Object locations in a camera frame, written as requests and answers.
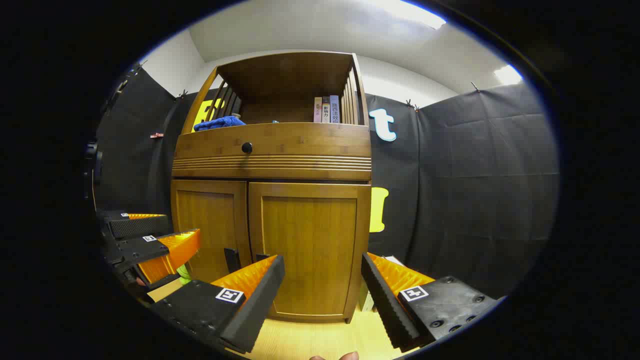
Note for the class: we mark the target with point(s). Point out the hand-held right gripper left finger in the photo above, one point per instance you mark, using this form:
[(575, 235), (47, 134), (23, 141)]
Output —
[(255, 310)]

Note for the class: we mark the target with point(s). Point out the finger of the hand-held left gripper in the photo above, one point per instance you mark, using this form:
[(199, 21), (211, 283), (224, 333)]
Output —
[(135, 250), (142, 227)]

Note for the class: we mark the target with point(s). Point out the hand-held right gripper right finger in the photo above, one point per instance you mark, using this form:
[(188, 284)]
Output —
[(387, 305)]

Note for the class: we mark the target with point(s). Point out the wooden cabinet door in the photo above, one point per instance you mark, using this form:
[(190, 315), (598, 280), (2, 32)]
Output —
[(310, 240), (210, 220)]

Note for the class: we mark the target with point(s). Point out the wooden double-door shoe cabinet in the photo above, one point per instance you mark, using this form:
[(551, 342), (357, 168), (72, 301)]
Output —
[(290, 75)]

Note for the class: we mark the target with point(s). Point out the wooden cabinet drawer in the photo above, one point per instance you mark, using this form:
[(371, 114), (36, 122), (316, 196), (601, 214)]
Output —
[(310, 145)]

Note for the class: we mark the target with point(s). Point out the green frog toy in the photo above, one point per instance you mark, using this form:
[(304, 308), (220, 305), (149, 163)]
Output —
[(183, 273)]

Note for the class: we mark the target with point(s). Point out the blue cloth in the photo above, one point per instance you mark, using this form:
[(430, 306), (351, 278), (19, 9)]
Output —
[(220, 123)]

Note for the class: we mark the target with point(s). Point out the black round drawer knob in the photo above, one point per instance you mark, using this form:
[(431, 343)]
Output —
[(247, 147)]

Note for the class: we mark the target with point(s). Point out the beige book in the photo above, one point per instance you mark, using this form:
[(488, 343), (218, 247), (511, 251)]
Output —
[(325, 111)]

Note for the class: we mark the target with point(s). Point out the pink book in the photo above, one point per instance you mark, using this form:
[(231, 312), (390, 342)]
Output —
[(317, 111)]

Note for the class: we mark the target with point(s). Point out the ceiling light panel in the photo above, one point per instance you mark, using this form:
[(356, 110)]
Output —
[(415, 12), (507, 75)]

